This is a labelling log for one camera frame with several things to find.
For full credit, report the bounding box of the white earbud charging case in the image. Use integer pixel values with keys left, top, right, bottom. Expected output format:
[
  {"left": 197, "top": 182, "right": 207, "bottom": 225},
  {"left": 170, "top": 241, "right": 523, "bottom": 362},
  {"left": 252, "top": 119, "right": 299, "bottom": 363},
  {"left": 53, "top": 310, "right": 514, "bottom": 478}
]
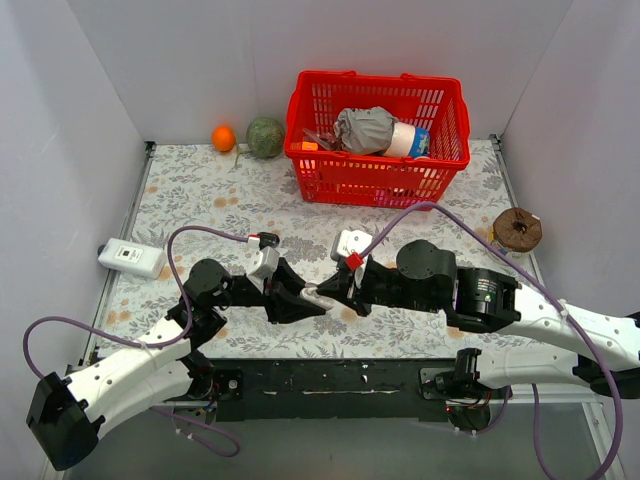
[{"left": 299, "top": 283, "right": 334, "bottom": 311}]

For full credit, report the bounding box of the black earbud charging case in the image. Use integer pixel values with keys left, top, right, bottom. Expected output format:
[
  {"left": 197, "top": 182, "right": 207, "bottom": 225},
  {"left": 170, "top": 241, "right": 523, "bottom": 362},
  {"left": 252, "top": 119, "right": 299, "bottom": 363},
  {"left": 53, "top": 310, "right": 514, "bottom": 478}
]
[{"left": 258, "top": 232, "right": 280, "bottom": 249}]

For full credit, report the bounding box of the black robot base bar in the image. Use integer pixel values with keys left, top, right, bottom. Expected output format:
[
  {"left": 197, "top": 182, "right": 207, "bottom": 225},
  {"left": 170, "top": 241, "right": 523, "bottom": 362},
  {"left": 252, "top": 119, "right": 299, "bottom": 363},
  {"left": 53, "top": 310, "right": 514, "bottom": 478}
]
[{"left": 169, "top": 357, "right": 494, "bottom": 431}]

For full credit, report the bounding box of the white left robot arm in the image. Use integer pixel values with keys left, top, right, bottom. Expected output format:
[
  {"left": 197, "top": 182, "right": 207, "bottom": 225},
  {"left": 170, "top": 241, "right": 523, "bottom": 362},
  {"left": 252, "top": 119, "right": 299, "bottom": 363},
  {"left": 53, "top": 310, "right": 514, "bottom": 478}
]
[{"left": 26, "top": 258, "right": 333, "bottom": 471}]

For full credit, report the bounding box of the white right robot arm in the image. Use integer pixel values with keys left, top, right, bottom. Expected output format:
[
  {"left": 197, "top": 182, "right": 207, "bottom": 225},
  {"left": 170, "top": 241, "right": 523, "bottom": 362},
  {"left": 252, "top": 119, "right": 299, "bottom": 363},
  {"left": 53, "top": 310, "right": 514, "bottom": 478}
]
[{"left": 317, "top": 240, "right": 639, "bottom": 399}]

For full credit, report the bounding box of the red plastic shopping basket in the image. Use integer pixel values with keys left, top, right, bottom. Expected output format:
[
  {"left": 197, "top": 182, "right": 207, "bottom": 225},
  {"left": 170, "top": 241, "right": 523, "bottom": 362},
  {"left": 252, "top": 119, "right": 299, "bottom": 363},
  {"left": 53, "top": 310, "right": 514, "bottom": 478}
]
[{"left": 284, "top": 71, "right": 470, "bottom": 208}]

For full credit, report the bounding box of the orange item in basket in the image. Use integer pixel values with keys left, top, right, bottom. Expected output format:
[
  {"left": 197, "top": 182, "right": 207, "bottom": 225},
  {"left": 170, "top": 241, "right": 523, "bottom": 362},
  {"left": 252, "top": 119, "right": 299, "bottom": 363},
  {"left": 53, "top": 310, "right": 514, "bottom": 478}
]
[{"left": 297, "top": 141, "right": 318, "bottom": 151}]

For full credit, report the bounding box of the pink blue cup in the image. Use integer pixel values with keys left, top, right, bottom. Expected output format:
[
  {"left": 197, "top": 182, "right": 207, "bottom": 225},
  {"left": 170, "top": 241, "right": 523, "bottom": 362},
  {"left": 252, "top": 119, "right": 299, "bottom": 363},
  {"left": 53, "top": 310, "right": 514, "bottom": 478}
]
[{"left": 382, "top": 122, "right": 431, "bottom": 158}]

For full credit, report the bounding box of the jar with brown lid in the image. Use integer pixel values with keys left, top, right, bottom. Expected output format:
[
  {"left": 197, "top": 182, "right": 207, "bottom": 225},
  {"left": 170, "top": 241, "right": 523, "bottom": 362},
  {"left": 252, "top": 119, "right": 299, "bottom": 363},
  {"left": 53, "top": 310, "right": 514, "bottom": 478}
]
[{"left": 487, "top": 207, "right": 543, "bottom": 264}]

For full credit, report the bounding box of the grey crumpled bag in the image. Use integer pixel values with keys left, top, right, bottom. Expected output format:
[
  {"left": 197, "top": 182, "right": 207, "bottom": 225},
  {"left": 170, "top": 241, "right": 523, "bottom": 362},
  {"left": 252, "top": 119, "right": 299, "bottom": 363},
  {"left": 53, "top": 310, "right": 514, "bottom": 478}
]
[{"left": 333, "top": 106, "right": 398, "bottom": 155}]

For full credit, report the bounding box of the green melon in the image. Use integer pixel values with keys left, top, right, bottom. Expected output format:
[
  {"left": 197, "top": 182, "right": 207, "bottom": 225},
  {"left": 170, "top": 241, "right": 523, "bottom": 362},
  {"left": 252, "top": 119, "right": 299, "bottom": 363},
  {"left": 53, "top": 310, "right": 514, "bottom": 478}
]
[{"left": 246, "top": 117, "right": 285, "bottom": 159}]

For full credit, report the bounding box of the white rectangular device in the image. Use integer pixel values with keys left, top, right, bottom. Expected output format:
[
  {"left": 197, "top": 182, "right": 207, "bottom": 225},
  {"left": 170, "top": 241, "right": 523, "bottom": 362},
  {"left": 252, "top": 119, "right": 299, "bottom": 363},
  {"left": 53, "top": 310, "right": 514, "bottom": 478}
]
[{"left": 98, "top": 238, "right": 167, "bottom": 279}]

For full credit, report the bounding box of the orange fruit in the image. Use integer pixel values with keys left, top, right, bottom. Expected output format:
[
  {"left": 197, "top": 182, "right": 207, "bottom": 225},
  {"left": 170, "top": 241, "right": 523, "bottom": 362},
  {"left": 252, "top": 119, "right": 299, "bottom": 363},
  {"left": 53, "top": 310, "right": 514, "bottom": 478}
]
[{"left": 211, "top": 125, "right": 237, "bottom": 153}]

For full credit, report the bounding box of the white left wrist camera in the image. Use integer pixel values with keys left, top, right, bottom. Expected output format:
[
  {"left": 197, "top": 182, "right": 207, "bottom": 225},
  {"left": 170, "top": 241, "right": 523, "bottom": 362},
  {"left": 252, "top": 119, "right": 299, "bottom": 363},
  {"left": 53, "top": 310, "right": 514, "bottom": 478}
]
[{"left": 246, "top": 233, "right": 280, "bottom": 293}]

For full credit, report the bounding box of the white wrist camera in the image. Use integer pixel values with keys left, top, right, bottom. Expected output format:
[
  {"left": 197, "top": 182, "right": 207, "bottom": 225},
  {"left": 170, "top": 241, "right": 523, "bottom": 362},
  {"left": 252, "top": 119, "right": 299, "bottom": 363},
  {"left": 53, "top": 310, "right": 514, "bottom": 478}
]
[
  {"left": 246, "top": 233, "right": 280, "bottom": 293},
  {"left": 330, "top": 230, "right": 373, "bottom": 273}
]

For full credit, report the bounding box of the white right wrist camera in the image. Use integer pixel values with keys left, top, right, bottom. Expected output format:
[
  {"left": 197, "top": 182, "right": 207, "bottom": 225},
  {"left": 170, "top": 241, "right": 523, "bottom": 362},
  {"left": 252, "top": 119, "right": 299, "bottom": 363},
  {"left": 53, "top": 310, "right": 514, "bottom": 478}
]
[{"left": 330, "top": 230, "right": 373, "bottom": 273}]

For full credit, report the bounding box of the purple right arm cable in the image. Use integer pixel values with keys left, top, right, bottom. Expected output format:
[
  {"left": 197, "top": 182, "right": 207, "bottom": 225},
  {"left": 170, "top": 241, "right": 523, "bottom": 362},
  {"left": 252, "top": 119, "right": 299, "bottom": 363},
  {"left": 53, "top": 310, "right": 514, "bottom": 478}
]
[{"left": 359, "top": 202, "right": 624, "bottom": 480}]

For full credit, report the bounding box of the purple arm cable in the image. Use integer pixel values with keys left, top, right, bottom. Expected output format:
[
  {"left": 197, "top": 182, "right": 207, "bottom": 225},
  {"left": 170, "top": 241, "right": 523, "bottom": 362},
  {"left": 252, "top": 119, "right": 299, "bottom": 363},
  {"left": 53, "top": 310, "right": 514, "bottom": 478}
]
[
  {"left": 359, "top": 202, "right": 624, "bottom": 480},
  {"left": 22, "top": 225, "right": 254, "bottom": 459}
]

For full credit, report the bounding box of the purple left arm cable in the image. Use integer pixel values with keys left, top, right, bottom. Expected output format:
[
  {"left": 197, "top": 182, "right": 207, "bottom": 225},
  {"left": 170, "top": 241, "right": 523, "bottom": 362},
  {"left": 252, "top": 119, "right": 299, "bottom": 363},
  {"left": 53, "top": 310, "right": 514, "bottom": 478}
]
[{"left": 22, "top": 225, "right": 254, "bottom": 459}]

